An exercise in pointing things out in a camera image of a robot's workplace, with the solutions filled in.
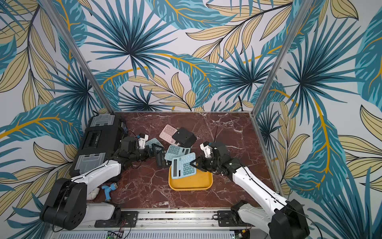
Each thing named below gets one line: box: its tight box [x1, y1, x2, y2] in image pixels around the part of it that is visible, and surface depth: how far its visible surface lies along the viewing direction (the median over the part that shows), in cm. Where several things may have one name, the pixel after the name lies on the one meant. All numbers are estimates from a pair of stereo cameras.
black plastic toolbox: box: [69, 113, 128, 178], surface depth 83 cm
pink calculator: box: [159, 124, 179, 145], surface depth 103 cm
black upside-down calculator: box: [172, 127, 197, 148], surface depth 103 cm
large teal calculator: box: [171, 152, 197, 180], surface depth 79 cm
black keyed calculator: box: [156, 150, 172, 168], surface depth 92 cm
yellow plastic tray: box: [168, 164, 214, 191], surface depth 83 cm
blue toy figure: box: [101, 182, 119, 202], surface depth 81 cm
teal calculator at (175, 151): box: [164, 144, 191, 160], surface depth 97 cm
